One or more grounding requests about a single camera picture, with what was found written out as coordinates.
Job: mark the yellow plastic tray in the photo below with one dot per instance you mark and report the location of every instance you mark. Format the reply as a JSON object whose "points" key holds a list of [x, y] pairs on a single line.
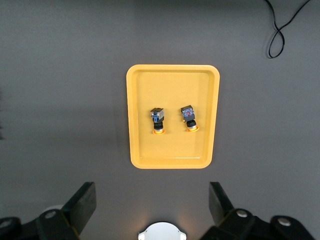
{"points": [[172, 90]]}

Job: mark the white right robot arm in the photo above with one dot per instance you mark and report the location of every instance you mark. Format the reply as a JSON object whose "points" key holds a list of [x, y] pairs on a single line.
{"points": [[162, 232]]}

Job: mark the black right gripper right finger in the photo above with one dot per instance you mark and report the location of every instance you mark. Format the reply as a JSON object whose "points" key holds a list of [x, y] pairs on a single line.
{"points": [[221, 207]]}

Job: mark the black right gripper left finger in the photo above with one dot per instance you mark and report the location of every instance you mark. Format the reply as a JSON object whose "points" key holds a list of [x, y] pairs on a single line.
{"points": [[82, 207]]}

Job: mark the yellow push button switch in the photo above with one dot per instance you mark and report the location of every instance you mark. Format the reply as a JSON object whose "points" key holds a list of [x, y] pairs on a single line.
{"points": [[188, 115], [157, 117]]}

